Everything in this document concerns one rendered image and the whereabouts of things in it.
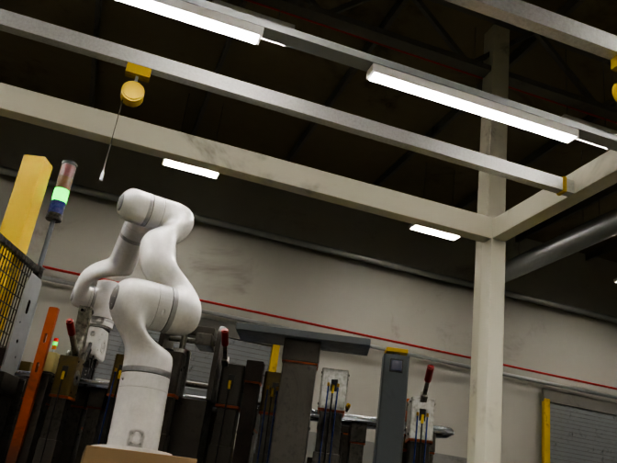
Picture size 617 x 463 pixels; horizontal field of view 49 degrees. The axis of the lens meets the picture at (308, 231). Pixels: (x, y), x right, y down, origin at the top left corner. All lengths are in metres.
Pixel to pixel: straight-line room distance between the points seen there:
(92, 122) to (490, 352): 3.92
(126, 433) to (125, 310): 0.29
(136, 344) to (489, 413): 4.79
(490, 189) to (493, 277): 4.04
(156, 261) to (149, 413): 0.42
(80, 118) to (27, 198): 2.76
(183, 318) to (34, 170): 1.61
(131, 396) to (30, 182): 1.68
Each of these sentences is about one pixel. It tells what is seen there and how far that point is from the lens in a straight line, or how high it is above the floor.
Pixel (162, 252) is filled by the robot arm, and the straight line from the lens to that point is 1.90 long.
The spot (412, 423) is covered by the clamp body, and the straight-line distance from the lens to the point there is 2.04.
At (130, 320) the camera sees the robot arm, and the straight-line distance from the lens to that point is 1.73.
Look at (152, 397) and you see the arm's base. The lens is 1.71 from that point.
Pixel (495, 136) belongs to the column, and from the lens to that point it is 10.90.
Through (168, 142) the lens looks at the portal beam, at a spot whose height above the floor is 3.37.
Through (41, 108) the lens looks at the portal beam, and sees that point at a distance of 5.91.
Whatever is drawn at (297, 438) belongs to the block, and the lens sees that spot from 1.85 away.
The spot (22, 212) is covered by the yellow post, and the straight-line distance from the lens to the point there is 3.15.
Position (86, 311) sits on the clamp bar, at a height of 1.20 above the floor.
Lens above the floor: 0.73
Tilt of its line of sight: 22 degrees up
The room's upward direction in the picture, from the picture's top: 8 degrees clockwise
